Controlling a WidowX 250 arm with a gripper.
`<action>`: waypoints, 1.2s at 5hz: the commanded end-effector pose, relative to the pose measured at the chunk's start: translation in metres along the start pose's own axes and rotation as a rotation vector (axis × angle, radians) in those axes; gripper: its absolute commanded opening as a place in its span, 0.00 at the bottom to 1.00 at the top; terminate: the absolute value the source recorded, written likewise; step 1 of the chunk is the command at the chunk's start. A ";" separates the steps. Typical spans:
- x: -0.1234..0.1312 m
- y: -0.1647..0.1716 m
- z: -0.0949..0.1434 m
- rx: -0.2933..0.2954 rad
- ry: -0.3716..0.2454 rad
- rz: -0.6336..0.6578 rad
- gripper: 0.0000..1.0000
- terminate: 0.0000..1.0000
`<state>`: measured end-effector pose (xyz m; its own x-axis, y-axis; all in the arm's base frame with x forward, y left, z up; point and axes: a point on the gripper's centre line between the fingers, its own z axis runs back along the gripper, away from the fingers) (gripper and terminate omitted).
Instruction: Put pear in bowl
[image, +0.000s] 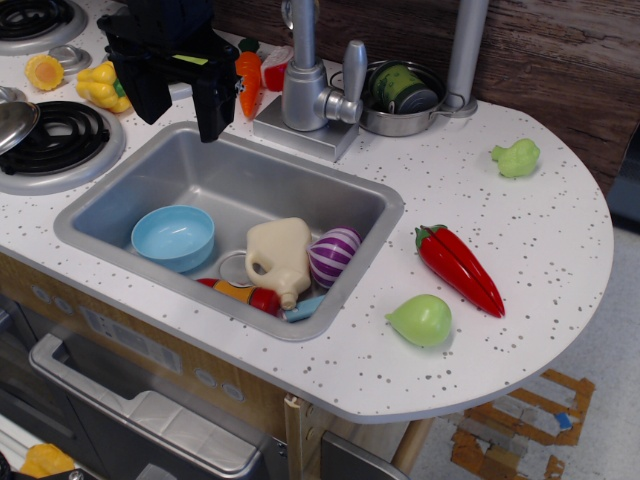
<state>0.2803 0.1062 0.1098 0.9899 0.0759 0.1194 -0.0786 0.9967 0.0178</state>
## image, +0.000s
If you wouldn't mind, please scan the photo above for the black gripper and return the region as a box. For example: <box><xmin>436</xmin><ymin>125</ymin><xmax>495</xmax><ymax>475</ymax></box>
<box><xmin>98</xmin><ymin>1</ymin><xmax>240</xmax><ymax>143</ymax></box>

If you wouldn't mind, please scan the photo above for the green toy pear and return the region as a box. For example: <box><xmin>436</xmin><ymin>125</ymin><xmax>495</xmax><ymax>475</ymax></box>
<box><xmin>385</xmin><ymin>294</ymin><xmax>452</xmax><ymax>347</ymax></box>

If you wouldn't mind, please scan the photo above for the light blue plastic bowl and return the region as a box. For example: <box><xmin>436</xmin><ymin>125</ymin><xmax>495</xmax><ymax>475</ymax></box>
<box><xmin>131</xmin><ymin>205</ymin><xmax>215</xmax><ymax>273</ymax></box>

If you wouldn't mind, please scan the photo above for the orange toy carrot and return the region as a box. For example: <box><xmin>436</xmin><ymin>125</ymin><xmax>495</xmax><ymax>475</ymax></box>
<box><xmin>235</xmin><ymin>38</ymin><xmax>262</xmax><ymax>119</ymax></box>

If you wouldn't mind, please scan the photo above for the yellow toy bell pepper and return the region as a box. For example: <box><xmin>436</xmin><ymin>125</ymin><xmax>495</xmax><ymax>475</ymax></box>
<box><xmin>76</xmin><ymin>61</ymin><xmax>132</xmax><ymax>113</ymax></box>

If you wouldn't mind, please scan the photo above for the red white toy radish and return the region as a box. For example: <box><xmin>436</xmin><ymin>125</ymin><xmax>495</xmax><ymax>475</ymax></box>
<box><xmin>261</xmin><ymin>46</ymin><xmax>294</xmax><ymax>92</ymax></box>

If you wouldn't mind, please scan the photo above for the grey metal sink basin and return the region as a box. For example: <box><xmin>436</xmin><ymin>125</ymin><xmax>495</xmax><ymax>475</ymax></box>
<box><xmin>54</xmin><ymin>122</ymin><xmax>404</xmax><ymax>341</ymax></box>

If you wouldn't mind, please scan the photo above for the silver stove knob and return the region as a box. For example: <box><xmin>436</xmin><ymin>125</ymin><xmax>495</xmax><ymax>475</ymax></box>
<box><xmin>48</xmin><ymin>44</ymin><xmax>92</xmax><ymax>74</ymax></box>

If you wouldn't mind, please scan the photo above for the front left stove burner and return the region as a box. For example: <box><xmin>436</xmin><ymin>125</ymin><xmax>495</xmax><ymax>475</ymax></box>
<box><xmin>1</xmin><ymin>101</ymin><xmax>126</xmax><ymax>196</ymax></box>

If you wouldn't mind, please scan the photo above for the silver toy faucet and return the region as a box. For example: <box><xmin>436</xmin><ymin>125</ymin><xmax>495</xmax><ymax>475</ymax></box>
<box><xmin>253</xmin><ymin>0</ymin><xmax>368</xmax><ymax>162</ymax></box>

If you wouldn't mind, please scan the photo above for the yellow toy corn slice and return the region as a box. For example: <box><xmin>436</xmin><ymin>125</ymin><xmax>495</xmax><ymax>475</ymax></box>
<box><xmin>24</xmin><ymin>54</ymin><xmax>64</xmax><ymax>91</ymax></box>

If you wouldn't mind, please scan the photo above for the silver pot lid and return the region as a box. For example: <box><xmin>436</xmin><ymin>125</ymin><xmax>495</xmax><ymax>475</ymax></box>
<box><xmin>1</xmin><ymin>86</ymin><xmax>40</xmax><ymax>154</ymax></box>

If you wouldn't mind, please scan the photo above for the back left stove burner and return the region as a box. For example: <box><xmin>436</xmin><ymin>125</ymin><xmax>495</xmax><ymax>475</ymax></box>
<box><xmin>1</xmin><ymin>0</ymin><xmax>88</xmax><ymax>57</ymax></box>

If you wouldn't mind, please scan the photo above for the cream toy milk jug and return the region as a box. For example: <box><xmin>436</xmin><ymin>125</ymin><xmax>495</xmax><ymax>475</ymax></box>
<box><xmin>245</xmin><ymin>217</ymin><xmax>312</xmax><ymax>310</ymax></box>

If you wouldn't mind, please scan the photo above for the small steel pot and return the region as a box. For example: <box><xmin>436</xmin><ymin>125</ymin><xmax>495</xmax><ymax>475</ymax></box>
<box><xmin>359</xmin><ymin>60</ymin><xmax>451</xmax><ymax>137</ymax></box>

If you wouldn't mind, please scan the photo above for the purple striped toy onion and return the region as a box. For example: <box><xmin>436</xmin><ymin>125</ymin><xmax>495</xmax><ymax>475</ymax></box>
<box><xmin>306</xmin><ymin>226</ymin><xmax>362</xmax><ymax>289</ymax></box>

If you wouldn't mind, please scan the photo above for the green toy can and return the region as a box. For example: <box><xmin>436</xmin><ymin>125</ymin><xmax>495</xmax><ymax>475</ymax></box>
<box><xmin>369</xmin><ymin>61</ymin><xmax>439</xmax><ymax>115</ymax></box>

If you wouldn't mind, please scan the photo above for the red orange toy bottle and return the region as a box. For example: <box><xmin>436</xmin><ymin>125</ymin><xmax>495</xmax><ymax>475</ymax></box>
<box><xmin>197</xmin><ymin>278</ymin><xmax>280</xmax><ymax>316</ymax></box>

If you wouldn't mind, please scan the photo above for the grey vertical pole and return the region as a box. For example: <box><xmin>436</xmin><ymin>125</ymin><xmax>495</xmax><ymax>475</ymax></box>
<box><xmin>444</xmin><ymin>0</ymin><xmax>489</xmax><ymax>118</ymax></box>

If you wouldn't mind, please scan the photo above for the red toy chili pepper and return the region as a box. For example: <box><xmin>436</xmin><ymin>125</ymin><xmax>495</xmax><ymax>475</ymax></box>
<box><xmin>415</xmin><ymin>224</ymin><xmax>505</xmax><ymax>318</ymax></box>

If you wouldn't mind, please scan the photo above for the light green toy broccoli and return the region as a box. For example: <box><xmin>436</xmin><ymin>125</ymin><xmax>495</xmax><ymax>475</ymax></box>
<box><xmin>491</xmin><ymin>138</ymin><xmax>540</xmax><ymax>178</ymax></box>

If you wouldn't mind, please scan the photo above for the yellow toy on floor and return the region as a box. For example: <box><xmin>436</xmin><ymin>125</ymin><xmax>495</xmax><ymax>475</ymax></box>
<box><xmin>19</xmin><ymin>443</ymin><xmax>75</xmax><ymax>479</ymax></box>

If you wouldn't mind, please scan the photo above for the silver oven door handle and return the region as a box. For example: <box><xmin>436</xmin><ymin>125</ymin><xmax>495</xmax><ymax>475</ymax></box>
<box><xmin>29</xmin><ymin>334</ymin><xmax>269</xmax><ymax>479</ymax></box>

